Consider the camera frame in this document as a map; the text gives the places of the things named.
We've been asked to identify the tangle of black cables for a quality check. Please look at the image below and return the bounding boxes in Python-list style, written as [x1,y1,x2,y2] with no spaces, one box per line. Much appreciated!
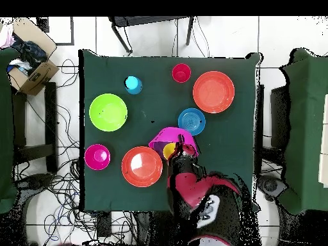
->
[15,58,139,246]

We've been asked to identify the large pink bowl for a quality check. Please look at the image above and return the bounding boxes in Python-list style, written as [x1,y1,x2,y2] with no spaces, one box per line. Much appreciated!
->
[148,126,200,159]

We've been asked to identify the black caster leg with knob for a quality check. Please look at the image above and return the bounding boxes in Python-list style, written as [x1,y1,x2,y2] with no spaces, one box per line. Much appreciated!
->
[13,172,56,198]
[257,174,289,203]

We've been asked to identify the yellow cup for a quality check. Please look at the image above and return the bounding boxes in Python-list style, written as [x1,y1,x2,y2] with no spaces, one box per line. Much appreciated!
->
[163,142,178,160]

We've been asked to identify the dark green tablecloth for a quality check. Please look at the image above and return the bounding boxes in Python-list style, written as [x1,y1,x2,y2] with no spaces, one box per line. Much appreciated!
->
[78,49,263,214]

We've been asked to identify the green-covered side table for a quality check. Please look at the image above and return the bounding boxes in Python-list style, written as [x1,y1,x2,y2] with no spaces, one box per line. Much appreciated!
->
[280,47,328,215]
[0,47,20,214]

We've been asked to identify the black bench frame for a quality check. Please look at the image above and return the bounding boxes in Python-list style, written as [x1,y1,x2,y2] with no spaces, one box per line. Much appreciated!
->
[11,81,58,173]

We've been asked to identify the green bowl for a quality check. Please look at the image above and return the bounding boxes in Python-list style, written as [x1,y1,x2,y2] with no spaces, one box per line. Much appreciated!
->
[88,93,128,133]

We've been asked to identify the black metal chair frame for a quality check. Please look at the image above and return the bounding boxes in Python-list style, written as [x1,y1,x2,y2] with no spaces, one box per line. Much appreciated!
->
[108,15,195,54]

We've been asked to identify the orange bowl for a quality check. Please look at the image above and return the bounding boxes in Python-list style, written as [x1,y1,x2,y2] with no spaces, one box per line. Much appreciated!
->
[121,145,164,188]
[192,70,236,114]

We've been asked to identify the purple bowl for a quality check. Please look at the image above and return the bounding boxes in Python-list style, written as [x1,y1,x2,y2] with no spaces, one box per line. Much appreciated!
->
[152,141,166,158]

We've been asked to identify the blue bowl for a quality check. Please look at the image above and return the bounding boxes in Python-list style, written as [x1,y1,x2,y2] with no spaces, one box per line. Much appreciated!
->
[177,108,206,136]

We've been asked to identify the light blue cup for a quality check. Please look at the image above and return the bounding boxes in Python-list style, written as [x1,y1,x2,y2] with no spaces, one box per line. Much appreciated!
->
[124,76,144,95]

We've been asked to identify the red cup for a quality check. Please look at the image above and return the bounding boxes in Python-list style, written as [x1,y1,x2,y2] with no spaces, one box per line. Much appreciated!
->
[172,63,192,83]

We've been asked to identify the cardboard box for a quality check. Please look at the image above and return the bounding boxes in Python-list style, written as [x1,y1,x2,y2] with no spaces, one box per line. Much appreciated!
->
[7,17,60,96]

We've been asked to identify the small crimson bowl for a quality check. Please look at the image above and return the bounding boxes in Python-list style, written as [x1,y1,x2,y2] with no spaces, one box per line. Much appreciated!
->
[84,143,111,171]

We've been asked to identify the black cabinet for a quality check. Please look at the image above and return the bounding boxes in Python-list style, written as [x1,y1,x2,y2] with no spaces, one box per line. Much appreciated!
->
[270,85,290,149]

